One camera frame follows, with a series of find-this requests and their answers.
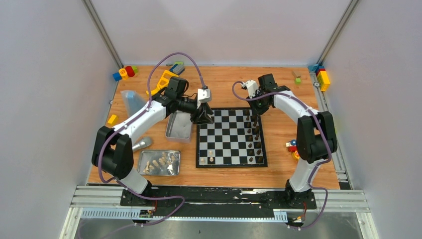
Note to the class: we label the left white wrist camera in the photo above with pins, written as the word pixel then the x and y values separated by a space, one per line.
pixel 203 96

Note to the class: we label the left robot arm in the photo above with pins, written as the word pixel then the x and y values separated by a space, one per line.
pixel 113 149

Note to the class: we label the blue green toy block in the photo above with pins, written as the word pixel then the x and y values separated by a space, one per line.
pixel 178 68

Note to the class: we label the colourful toy blocks corner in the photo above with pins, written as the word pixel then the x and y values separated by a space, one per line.
pixel 125 73
pixel 321 75

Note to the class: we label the silver microphone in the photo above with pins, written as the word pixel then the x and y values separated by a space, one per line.
pixel 143 143

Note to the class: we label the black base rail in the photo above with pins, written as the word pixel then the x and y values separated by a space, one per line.
pixel 217 202

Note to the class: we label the colourful toy blocks right corner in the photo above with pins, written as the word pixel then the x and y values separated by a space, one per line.
pixel 321 75

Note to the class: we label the small yellow block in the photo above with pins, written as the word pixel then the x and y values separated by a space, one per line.
pixel 113 120

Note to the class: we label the colourful toy blocks left corner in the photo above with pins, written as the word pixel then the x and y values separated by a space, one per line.
pixel 125 73

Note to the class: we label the yellow toy saw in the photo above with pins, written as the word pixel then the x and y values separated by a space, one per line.
pixel 163 82

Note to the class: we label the blue plastic bag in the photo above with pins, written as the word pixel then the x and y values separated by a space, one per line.
pixel 133 101

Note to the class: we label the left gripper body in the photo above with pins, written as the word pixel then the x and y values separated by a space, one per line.
pixel 200 107

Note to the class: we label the tin lid with light pieces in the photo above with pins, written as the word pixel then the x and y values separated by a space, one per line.
pixel 159 163

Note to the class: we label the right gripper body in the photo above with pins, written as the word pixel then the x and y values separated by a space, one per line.
pixel 259 106

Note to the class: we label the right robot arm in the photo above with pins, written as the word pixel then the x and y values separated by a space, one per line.
pixel 315 138

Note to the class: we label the black silver chess board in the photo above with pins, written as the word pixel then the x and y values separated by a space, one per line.
pixel 234 140

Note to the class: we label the colourful toy car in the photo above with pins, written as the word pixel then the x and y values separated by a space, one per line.
pixel 292 149

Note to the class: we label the tin box with dark pieces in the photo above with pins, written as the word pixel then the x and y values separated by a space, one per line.
pixel 179 127

